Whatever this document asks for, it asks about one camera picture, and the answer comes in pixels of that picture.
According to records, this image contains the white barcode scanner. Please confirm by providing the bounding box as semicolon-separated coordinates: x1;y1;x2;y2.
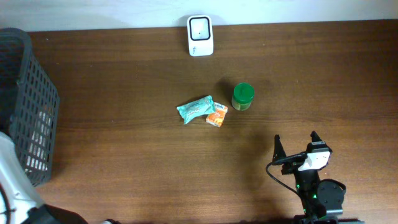
187;15;214;57

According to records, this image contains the green lid jar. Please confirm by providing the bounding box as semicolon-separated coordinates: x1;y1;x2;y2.
231;83;254;111

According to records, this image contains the teal wet wipes pack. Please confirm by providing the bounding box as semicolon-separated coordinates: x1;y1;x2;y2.
176;95;216;124

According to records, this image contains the black right camera cable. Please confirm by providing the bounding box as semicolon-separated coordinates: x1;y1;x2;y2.
265;152;307;200

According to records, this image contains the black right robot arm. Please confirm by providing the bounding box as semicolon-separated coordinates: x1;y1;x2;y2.
266;131;362;224

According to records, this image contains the grey perforated plastic basket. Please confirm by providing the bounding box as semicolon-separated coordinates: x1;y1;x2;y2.
1;28;60;187

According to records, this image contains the orange juice carton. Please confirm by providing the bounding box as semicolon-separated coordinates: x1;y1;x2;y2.
206;103;228;127

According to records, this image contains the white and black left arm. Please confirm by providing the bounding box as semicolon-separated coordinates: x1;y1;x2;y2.
1;133;86;224

